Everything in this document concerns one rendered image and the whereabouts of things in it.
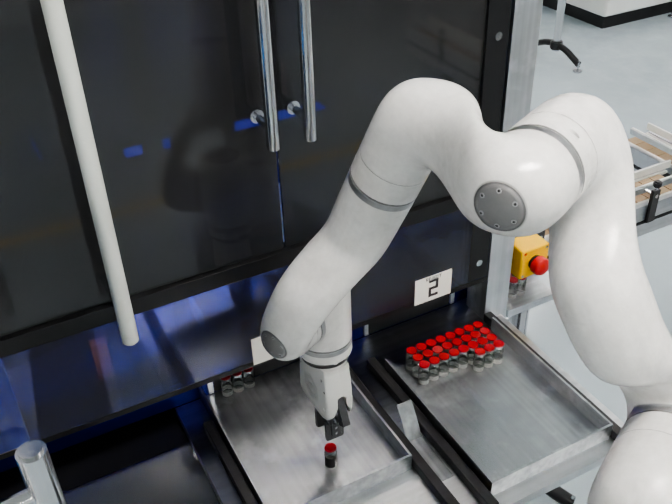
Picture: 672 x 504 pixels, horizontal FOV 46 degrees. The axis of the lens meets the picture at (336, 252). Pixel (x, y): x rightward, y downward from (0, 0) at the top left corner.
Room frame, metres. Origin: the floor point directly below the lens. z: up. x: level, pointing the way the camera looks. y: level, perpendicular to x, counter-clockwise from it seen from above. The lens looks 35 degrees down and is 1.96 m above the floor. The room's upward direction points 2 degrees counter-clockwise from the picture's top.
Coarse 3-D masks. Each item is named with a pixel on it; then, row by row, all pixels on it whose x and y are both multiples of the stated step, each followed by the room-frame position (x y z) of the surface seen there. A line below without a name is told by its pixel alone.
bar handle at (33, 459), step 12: (24, 444) 0.44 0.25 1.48; (36, 444) 0.44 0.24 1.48; (24, 456) 0.43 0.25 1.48; (36, 456) 0.43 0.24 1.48; (48, 456) 0.43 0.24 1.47; (24, 468) 0.42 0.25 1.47; (36, 468) 0.42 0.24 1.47; (48, 468) 0.43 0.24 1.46; (24, 480) 0.42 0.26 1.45; (36, 480) 0.42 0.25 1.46; (48, 480) 0.43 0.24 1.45; (24, 492) 0.42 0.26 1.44; (36, 492) 0.42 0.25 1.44; (48, 492) 0.42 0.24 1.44; (60, 492) 0.43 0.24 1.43
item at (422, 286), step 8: (440, 272) 1.23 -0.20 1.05; (448, 272) 1.24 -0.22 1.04; (424, 280) 1.22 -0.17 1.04; (440, 280) 1.23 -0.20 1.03; (448, 280) 1.24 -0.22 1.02; (416, 288) 1.21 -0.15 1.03; (424, 288) 1.22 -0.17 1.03; (440, 288) 1.23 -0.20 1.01; (448, 288) 1.24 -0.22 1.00; (416, 296) 1.21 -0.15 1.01; (424, 296) 1.22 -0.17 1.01; (432, 296) 1.23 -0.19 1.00; (440, 296) 1.23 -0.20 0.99; (416, 304) 1.21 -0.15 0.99
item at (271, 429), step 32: (256, 384) 1.12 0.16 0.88; (288, 384) 1.11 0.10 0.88; (352, 384) 1.08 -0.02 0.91; (224, 416) 1.04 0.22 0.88; (256, 416) 1.03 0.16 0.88; (288, 416) 1.03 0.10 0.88; (352, 416) 1.02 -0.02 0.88; (256, 448) 0.96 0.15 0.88; (288, 448) 0.95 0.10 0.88; (320, 448) 0.95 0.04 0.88; (352, 448) 0.95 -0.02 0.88; (384, 448) 0.95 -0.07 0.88; (256, 480) 0.89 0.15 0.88; (288, 480) 0.88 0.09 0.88; (320, 480) 0.88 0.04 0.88; (352, 480) 0.85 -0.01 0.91; (384, 480) 0.88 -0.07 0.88
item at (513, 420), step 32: (512, 352) 1.18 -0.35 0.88; (416, 384) 1.10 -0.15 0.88; (448, 384) 1.10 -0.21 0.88; (480, 384) 1.10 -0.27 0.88; (512, 384) 1.09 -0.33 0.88; (544, 384) 1.09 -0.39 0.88; (448, 416) 1.02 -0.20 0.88; (480, 416) 1.01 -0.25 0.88; (512, 416) 1.01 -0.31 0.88; (544, 416) 1.01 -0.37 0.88; (576, 416) 1.01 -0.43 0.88; (480, 448) 0.94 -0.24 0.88; (512, 448) 0.94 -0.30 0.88; (544, 448) 0.93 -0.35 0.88; (576, 448) 0.92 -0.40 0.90; (480, 480) 0.86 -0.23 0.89; (512, 480) 0.86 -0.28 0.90
